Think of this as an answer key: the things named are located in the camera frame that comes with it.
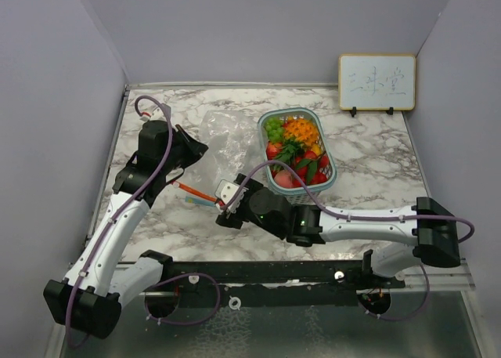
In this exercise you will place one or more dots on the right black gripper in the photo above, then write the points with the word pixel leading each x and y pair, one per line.
pixel 234 219

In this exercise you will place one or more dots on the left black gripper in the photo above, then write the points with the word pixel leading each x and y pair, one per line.
pixel 195 149

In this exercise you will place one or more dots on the clear zip top bag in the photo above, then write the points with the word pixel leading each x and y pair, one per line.
pixel 233 148

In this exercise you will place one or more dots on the orange toy pineapple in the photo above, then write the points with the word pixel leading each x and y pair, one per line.
pixel 299 136

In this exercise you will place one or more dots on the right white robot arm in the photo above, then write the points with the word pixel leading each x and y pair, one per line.
pixel 422 233

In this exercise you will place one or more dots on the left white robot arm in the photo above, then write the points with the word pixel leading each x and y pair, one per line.
pixel 90 296

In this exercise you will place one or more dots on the pink toy peach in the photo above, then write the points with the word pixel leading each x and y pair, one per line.
pixel 284 179

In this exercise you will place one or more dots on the blue plastic strip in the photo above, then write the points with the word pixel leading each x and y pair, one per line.
pixel 199 201

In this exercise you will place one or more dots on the red toy strawberries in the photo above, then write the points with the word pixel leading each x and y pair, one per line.
pixel 309 168

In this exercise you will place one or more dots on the light blue plastic basket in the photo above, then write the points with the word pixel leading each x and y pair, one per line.
pixel 297 195

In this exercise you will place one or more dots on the green toy grapes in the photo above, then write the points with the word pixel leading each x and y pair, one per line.
pixel 274 130

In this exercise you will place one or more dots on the small whiteboard with stand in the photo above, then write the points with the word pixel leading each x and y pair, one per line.
pixel 377 82

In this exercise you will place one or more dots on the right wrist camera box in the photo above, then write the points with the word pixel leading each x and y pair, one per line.
pixel 229 196

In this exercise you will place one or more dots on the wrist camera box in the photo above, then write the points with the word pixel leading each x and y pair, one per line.
pixel 152 113
pixel 229 196

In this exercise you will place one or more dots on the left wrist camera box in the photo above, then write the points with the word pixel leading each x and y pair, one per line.
pixel 152 113

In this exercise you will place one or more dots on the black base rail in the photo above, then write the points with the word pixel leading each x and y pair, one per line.
pixel 263 284

